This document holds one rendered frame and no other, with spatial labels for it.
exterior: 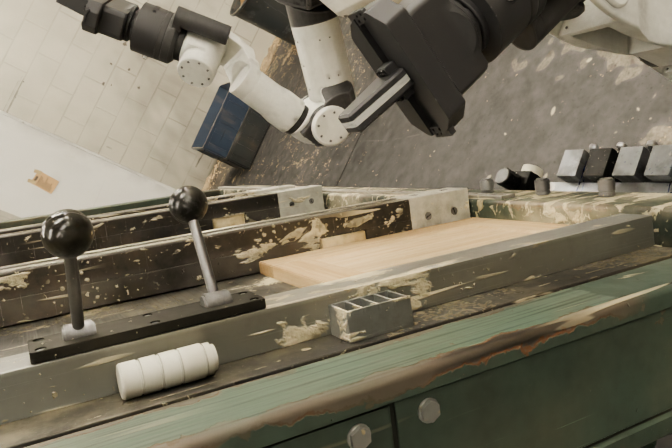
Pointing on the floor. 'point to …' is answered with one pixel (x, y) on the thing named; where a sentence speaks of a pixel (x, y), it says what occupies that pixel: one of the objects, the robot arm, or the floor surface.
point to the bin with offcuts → (261, 7)
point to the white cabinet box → (61, 174)
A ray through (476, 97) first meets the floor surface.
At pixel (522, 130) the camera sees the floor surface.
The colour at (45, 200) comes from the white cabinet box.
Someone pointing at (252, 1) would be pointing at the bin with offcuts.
